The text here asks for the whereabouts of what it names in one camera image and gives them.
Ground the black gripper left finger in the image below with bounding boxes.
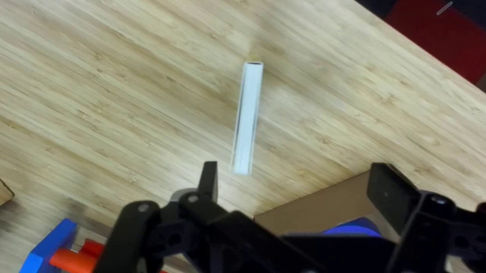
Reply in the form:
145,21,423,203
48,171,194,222
195,160,220,203

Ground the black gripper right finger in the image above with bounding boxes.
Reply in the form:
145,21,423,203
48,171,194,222
366,162,422,234

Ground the white box yellow label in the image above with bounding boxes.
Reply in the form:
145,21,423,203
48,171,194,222
230,58,265,177

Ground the brown cardboard carton box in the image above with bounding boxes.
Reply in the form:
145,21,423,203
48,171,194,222
252,169,400,239

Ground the blue tape roll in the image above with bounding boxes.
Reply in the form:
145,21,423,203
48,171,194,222
323,216,382,237

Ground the orange toy rod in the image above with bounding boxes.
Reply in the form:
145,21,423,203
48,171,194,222
48,239,106,273

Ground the blue wooden toy workbench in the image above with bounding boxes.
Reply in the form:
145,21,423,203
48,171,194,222
19,216,109,273

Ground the wooden slatted stand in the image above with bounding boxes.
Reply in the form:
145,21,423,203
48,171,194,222
0,177,15,206

